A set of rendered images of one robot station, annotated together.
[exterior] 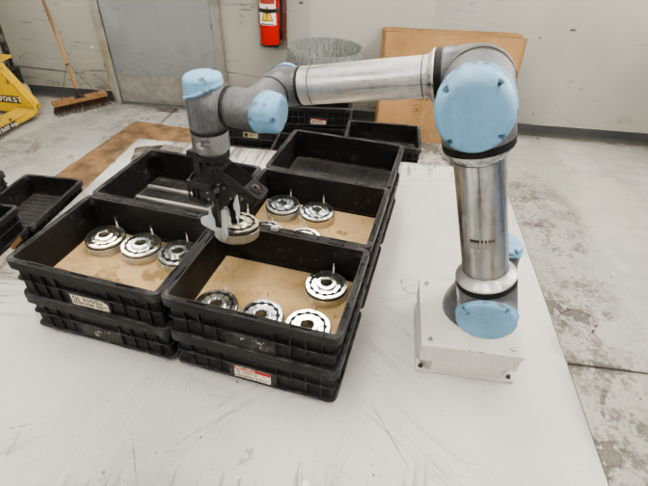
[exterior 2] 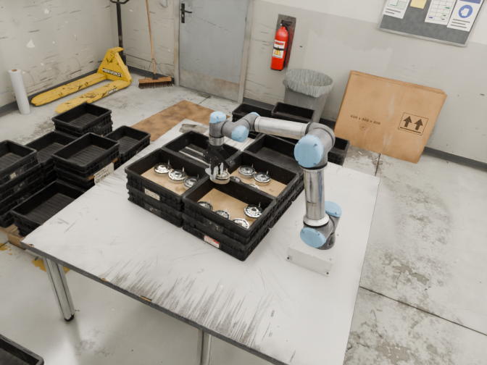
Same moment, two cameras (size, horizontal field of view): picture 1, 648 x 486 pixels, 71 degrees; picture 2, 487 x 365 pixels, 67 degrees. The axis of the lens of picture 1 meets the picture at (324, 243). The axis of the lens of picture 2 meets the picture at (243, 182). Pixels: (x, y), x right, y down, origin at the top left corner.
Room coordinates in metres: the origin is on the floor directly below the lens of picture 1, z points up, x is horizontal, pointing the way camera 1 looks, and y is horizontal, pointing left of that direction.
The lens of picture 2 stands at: (-0.65, -0.24, 2.11)
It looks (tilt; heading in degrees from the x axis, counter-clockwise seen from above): 36 degrees down; 12
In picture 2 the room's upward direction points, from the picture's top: 8 degrees clockwise
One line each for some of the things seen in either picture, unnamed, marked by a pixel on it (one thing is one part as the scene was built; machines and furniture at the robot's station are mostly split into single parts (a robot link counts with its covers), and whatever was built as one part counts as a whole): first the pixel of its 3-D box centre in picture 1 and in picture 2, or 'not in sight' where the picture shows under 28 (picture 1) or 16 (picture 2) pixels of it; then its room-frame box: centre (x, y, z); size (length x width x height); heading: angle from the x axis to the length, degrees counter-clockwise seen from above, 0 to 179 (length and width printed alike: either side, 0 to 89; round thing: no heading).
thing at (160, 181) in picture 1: (184, 197); (201, 156); (1.16, 0.43, 0.87); 0.40 x 0.30 x 0.11; 75
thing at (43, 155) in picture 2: not in sight; (51, 163); (1.35, 1.78, 0.31); 0.40 x 0.30 x 0.34; 173
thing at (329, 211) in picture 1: (316, 210); (261, 177); (1.13, 0.02, 0.86); 0.10 x 0.10 x 0.01
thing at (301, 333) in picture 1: (272, 275); (230, 200); (0.77, 0.12, 0.92); 0.40 x 0.30 x 0.02; 75
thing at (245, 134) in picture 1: (256, 138); (252, 127); (2.76, 0.46, 0.31); 0.40 x 0.30 x 0.34; 84
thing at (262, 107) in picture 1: (257, 107); (237, 130); (0.83, 0.13, 1.29); 0.11 x 0.11 x 0.08; 73
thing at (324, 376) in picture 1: (274, 322); (227, 222); (0.77, 0.12, 0.76); 0.40 x 0.30 x 0.12; 75
